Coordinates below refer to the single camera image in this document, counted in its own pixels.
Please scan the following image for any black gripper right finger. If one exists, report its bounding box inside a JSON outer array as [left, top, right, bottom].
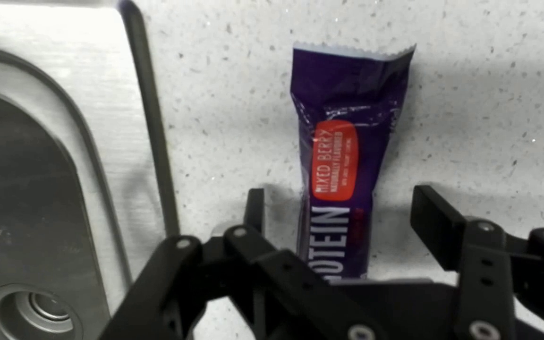
[[408, 183, 544, 340]]

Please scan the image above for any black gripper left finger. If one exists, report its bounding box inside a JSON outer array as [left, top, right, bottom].
[[98, 187, 378, 340]]

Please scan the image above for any purple chocolate bar wrapper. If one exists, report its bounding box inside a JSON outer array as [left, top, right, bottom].
[[289, 41, 417, 287]]

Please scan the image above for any metal sink drain strainer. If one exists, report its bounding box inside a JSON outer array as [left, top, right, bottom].
[[0, 283, 85, 340]]

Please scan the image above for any stainless steel double sink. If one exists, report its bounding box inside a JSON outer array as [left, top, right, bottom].
[[0, 0, 183, 340]]

